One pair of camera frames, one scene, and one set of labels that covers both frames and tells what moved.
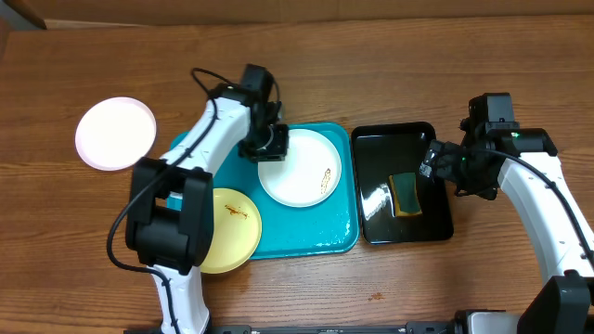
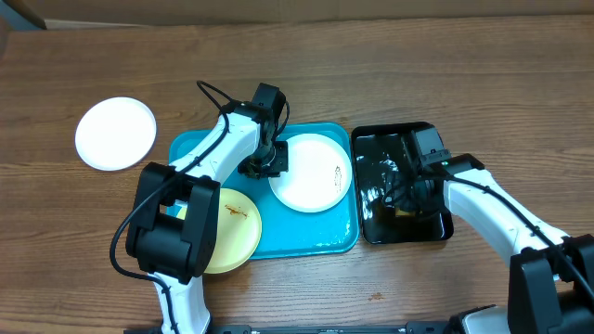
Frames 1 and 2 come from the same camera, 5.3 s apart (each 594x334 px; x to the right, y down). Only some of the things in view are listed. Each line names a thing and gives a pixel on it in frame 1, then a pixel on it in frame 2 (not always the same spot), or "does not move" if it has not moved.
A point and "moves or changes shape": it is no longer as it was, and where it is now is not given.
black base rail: (386, 327) does not move
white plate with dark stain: (309, 173) moves or changes shape
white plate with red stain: (113, 133) does not move
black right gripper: (487, 188) -> (398, 195)
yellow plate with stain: (237, 233) does not move
